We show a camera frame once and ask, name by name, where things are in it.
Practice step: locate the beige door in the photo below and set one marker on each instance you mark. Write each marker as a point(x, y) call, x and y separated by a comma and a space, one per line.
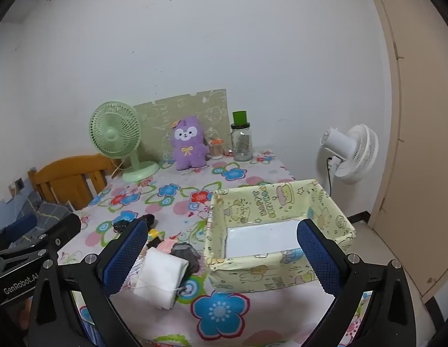
point(419, 151)

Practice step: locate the wall socket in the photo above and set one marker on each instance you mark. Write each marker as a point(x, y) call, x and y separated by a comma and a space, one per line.
point(19, 184)

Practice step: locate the purple plush toy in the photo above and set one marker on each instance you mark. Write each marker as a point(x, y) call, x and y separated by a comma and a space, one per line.
point(189, 148)

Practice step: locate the wooden chair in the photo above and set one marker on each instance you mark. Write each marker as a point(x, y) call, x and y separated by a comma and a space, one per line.
point(65, 177)

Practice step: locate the glass jar with green lid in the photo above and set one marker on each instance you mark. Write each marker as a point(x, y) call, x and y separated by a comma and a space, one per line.
point(242, 144)

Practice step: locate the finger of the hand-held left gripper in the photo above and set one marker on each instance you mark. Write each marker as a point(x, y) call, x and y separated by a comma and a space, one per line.
point(21, 227)
point(63, 231)

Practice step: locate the small jar with orange lid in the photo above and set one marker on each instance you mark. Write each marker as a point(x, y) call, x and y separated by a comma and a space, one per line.
point(216, 150)

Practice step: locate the grey plaid blanket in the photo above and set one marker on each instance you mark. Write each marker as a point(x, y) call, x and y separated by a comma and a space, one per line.
point(46, 211)

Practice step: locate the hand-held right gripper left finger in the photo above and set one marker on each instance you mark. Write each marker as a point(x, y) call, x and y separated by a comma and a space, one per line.
point(126, 256)

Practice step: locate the white fan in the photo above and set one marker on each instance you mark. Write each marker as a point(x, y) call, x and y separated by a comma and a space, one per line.
point(354, 151)

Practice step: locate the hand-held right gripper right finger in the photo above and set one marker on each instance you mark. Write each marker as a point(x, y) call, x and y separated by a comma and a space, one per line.
point(318, 260)

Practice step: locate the green desk fan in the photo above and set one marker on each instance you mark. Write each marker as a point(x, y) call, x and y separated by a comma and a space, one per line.
point(113, 133)

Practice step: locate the floral tablecloth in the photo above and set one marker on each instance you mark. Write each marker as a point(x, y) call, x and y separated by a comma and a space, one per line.
point(224, 307)

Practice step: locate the yellow-green packet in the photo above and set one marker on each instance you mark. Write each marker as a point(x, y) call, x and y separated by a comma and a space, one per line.
point(154, 234)

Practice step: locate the black plastic bundle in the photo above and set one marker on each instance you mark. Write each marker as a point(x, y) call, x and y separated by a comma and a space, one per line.
point(121, 226)

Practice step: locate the yellow cartoon fabric box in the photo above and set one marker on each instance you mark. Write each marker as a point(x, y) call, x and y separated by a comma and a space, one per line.
point(267, 202)

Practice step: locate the white cloth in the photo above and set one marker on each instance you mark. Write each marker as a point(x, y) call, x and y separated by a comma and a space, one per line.
point(159, 271)

